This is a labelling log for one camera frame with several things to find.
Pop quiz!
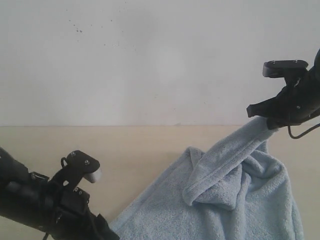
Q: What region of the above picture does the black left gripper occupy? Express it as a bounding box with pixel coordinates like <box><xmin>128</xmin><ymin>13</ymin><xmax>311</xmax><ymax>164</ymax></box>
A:
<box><xmin>47</xmin><ymin>150</ymin><xmax>120</xmax><ymax>240</ymax></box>

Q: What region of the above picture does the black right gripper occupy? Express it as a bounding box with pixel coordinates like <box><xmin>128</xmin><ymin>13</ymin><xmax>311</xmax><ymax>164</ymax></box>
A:
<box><xmin>246</xmin><ymin>59</ymin><xmax>315</xmax><ymax>130</ymax></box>

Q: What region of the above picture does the light blue fleece towel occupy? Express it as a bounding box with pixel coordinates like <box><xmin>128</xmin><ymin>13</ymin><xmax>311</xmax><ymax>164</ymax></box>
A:
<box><xmin>111</xmin><ymin>117</ymin><xmax>304</xmax><ymax>240</ymax></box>

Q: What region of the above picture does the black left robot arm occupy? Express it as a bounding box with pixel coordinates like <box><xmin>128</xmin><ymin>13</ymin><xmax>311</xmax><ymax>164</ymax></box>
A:
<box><xmin>0</xmin><ymin>149</ymin><xmax>120</xmax><ymax>240</ymax></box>

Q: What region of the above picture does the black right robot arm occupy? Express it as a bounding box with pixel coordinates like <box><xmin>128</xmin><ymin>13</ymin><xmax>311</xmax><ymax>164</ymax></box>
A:
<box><xmin>246</xmin><ymin>53</ymin><xmax>320</xmax><ymax>129</ymax></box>

